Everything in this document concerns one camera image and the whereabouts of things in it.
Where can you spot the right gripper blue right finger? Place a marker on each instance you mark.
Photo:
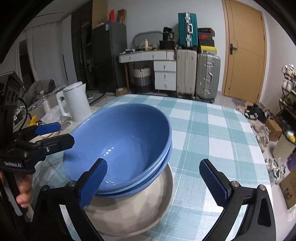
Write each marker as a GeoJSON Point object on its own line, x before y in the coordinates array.
{"type": "Point", "coordinates": [216, 181]}

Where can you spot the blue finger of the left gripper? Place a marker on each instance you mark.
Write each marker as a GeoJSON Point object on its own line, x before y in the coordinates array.
{"type": "Point", "coordinates": [48, 128]}
{"type": "Point", "coordinates": [57, 144]}

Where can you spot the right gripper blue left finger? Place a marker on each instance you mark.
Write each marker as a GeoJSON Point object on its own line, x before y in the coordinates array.
{"type": "Point", "coordinates": [90, 181]}

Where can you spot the cream plate back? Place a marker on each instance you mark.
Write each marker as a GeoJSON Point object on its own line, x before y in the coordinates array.
{"type": "Point", "coordinates": [129, 216]}

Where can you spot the blue bowl front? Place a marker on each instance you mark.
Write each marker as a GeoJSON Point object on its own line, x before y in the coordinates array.
{"type": "Point", "coordinates": [140, 187]}

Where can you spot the blue bowl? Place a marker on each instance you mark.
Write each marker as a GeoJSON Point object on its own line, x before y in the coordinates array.
{"type": "Point", "coordinates": [140, 187]}
{"type": "Point", "coordinates": [134, 139]}

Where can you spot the blue bowl back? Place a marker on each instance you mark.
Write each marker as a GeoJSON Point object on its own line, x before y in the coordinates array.
{"type": "Point", "coordinates": [134, 139]}

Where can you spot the left hand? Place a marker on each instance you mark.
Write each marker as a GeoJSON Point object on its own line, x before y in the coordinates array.
{"type": "Point", "coordinates": [24, 199]}

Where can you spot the clear plastic bottle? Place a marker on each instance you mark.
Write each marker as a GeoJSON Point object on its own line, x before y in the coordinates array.
{"type": "Point", "coordinates": [45, 102]}

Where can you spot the white electric kettle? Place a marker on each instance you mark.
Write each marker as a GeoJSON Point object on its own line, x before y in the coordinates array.
{"type": "Point", "coordinates": [73, 102]}

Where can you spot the teal plaid tablecloth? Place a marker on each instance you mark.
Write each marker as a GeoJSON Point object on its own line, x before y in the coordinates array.
{"type": "Point", "coordinates": [201, 131]}

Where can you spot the cardboard box open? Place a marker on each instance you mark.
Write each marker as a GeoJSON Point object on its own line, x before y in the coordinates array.
{"type": "Point", "coordinates": [288, 188]}

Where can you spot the white trash bin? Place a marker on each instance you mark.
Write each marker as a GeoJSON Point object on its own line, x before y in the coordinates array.
{"type": "Point", "coordinates": [285, 145]}

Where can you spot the small brown cardboard box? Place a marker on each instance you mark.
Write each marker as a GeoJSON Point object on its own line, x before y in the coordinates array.
{"type": "Point", "coordinates": [275, 130]}

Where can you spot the small floor cardboard box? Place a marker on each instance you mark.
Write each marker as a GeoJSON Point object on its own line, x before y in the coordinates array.
{"type": "Point", "coordinates": [121, 91]}

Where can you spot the wooden shoe rack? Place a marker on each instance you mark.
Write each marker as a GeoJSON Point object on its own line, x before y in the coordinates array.
{"type": "Point", "coordinates": [286, 116]}

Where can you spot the black refrigerator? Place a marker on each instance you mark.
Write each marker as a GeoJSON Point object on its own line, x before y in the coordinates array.
{"type": "Point", "coordinates": [108, 41]}

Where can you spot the woven laundry basket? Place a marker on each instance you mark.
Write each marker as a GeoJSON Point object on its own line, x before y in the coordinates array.
{"type": "Point", "coordinates": [142, 79]}

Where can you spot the silver suitcase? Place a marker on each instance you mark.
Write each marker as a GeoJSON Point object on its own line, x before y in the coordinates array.
{"type": "Point", "coordinates": [207, 77]}

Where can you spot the beige suitcase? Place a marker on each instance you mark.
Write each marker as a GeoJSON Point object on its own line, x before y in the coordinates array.
{"type": "Point", "coordinates": [186, 72]}

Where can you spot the oval mirror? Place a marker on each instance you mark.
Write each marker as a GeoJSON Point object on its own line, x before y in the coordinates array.
{"type": "Point", "coordinates": [152, 37]}

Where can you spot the stacked shoe boxes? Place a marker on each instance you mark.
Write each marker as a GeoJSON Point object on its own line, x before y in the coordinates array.
{"type": "Point", "coordinates": [206, 41]}

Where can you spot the wooden door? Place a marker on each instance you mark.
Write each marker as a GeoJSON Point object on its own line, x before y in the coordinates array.
{"type": "Point", "coordinates": [246, 51]}

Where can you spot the black bag on desk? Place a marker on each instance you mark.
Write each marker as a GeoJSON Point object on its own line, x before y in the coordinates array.
{"type": "Point", "coordinates": [167, 43]}

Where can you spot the green suitcase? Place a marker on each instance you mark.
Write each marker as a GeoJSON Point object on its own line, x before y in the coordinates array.
{"type": "Point", "coordinates": [188, 30]}

